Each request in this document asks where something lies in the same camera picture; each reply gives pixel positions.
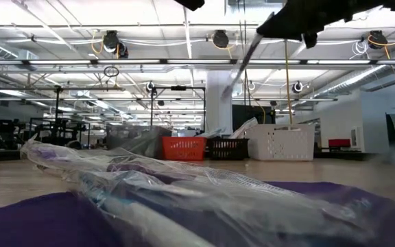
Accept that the blue toothbrush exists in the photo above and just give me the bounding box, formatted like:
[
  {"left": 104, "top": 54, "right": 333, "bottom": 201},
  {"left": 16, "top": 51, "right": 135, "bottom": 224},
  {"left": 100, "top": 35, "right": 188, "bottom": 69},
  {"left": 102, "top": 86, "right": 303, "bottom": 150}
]
[
  {"left": 197, "top": 127, "right": 226, "bottom": 139},
  {"left": 77, "top": 169, "right": 366, "bottom": 247}
]

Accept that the black cabinet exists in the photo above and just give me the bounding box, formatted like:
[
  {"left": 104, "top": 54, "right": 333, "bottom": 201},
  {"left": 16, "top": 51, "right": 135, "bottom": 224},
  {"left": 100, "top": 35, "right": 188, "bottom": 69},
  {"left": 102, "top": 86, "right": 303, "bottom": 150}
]
[{"left": 232, "top": 104, "right": 276, "bottom": 133}]

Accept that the white perforated basket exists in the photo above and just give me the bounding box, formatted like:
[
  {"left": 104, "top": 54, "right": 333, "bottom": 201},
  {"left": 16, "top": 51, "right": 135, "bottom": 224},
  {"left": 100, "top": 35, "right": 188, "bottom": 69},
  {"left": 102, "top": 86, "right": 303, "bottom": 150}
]
[{"left": 245, "top": 123, "right": 317, "bottom": 162}]

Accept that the orange plastic basket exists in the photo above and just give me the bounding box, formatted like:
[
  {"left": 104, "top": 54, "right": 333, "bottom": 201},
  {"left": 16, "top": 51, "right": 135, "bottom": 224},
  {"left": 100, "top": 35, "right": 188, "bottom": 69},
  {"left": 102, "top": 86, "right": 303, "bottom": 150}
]
[{"left": 162, "top": 136, "right": 208, "bottom": 161}]

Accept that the silver air duct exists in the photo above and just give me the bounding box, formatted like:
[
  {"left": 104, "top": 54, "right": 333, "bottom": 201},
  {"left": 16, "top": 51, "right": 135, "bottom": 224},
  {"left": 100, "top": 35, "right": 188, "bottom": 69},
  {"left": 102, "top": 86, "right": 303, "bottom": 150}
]
[{"left": 312, "top": 44, "right": 395, "bottom": 101}]

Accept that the yellow hanging cable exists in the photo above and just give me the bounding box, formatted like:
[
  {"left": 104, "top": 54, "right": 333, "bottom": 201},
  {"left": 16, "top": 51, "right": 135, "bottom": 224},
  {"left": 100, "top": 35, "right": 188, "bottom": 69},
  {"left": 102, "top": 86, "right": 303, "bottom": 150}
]
[{"left": 284, "top": 39, "right": 294, "bottom": 130}]

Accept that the red box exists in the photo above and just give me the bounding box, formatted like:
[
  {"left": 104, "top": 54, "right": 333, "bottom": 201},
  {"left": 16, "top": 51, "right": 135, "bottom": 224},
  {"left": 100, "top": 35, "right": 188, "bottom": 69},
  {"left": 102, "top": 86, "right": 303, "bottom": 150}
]
[{"left": 328, "top": 138, "right": 352, "bottom": 149}]

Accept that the black workstation rig frame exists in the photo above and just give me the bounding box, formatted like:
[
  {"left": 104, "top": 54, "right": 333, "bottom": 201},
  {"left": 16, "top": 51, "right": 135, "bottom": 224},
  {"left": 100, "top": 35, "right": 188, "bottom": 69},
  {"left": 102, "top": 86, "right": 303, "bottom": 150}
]
[
  {"left": 150, "top": 85, "right": 207, "bottom": 131},
  {"left": 0, "top": 84, "right": 126, "bottom": 126}
]

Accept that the grey plastic bin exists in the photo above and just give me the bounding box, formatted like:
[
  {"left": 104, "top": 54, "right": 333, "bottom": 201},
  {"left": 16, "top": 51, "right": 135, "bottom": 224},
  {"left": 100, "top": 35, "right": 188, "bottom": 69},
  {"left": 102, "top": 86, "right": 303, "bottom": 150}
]
[{"left": 106, "top": 125, "right": 173, "bottom": 161}]

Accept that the black cable ring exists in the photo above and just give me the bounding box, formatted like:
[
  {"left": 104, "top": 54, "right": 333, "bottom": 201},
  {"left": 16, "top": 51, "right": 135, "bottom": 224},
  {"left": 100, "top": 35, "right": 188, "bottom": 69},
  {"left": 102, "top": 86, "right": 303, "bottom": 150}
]
[{"left": 103, "top": 65, "right": 121, "bottom": 78}]

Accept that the white building pillar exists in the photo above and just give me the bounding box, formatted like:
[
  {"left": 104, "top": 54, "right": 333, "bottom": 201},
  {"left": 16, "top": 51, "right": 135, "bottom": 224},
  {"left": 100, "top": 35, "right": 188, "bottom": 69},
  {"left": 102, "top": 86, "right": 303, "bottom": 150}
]
[{"left": 206, "top": 70, "right": 233, "bottom": 137}]

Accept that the black plastic basket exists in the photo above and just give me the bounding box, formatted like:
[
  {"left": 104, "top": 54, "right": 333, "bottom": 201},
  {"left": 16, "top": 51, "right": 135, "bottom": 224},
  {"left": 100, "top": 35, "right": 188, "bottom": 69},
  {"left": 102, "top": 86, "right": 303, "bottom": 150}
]
[{"left": 206, "top": 137, "right": 250, "bottom": 161}]

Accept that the dark blue mat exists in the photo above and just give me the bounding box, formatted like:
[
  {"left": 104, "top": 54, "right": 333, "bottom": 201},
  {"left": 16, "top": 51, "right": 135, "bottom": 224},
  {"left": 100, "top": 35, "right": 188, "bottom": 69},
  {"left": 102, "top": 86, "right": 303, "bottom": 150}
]
[{"left": 0, "top": 180, "right": 395, "bottom": 247}]

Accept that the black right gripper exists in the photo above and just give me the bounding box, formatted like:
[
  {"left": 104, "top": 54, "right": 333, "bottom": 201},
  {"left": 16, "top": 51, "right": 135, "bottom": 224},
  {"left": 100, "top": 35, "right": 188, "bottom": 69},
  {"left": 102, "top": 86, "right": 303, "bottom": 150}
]
[{"left": 256, "top": 0, "right": 395, "bottom": 49}]

